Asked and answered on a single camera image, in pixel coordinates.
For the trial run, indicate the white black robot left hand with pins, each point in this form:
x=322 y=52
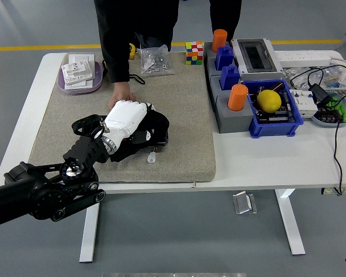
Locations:
x=125 y=118

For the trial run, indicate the person's right hand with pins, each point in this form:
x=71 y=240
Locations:
x=120 y=92

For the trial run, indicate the black rag with red patch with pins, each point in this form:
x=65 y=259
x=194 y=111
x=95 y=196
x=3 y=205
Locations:
x=160 y=121

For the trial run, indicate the black plastic-wrapped panel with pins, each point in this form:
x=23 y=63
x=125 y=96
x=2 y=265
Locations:
x=165 y=139

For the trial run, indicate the person's right forearm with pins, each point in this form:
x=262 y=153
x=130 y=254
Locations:
x=115 y=63

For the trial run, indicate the purple oval tray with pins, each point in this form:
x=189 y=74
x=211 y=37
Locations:
x=98 y=78

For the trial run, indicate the clear bag of screws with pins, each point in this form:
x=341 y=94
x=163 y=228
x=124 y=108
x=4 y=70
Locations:
x=155 y=62

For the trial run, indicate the grey-brown mat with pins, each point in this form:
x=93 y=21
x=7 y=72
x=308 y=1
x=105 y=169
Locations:
x=176 y=115

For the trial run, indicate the white table leg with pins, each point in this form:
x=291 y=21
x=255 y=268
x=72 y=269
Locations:
x=291 y=225
x=89 y=231

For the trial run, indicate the under-table socket strip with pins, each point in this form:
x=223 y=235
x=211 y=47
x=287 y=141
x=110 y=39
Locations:
x=328 y=191

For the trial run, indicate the multicolour puzzle cube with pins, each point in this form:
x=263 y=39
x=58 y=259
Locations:
x=194 y=53

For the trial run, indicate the grey shape sorter base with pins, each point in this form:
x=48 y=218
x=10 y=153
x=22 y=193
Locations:
x=209 y=60
x=233 y=121

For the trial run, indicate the blue square block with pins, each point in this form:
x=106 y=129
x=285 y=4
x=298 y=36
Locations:
x=224 y=59
x=230 y=78

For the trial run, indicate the orange cylinder block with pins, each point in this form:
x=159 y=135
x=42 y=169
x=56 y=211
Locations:
x=237 y=98
x=220 y=40

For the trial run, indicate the steel ball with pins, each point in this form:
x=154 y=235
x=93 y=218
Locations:
x=260 y=115

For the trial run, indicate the grey distribution box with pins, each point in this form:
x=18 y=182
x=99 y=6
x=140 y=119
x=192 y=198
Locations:
x=256 y=56

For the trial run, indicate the yellow ball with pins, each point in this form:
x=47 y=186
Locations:
x=269 y=101

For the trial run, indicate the black terminal blocks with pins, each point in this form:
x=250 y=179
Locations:
x=328 y=116

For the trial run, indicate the blue plastic bin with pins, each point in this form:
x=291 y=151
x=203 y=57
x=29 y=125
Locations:
x=274 y=130

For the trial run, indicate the brown cylinder part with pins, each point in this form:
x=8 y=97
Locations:
x=276 y=86

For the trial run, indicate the green plastic parts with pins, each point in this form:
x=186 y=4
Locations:
x=338 y=108

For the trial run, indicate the white circuit breaker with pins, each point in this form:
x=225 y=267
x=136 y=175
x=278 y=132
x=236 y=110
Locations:
x=304 y=104

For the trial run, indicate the black power adapter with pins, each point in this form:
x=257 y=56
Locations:
x=320 y=93

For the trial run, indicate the clear bag of parts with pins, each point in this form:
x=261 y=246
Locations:
x=304 y=75

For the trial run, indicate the white power strip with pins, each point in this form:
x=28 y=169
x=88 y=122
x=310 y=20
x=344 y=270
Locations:
x=302 y=57

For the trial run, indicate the white switch plate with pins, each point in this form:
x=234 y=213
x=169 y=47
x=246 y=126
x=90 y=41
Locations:
x=78 y=58
x=83 y=85

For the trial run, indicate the white switch module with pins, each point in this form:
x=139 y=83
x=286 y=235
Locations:
x=78 y=72

